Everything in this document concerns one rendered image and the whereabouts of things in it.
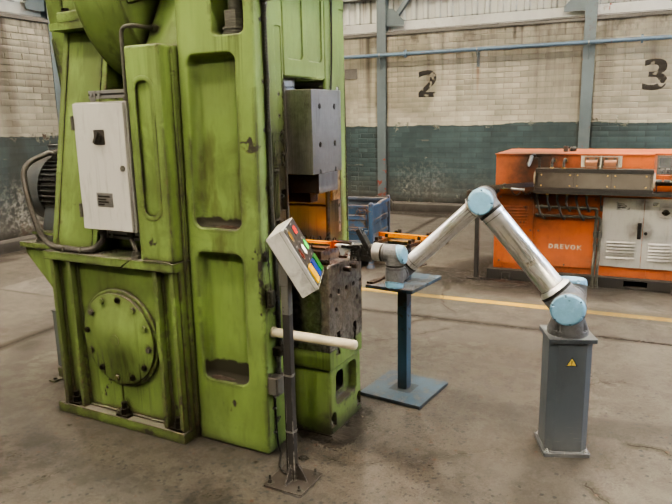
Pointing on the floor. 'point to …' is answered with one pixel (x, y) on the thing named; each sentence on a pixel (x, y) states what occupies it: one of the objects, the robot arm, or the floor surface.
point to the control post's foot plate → (305, 479)
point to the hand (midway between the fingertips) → (337, 243)
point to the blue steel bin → (368, 218)
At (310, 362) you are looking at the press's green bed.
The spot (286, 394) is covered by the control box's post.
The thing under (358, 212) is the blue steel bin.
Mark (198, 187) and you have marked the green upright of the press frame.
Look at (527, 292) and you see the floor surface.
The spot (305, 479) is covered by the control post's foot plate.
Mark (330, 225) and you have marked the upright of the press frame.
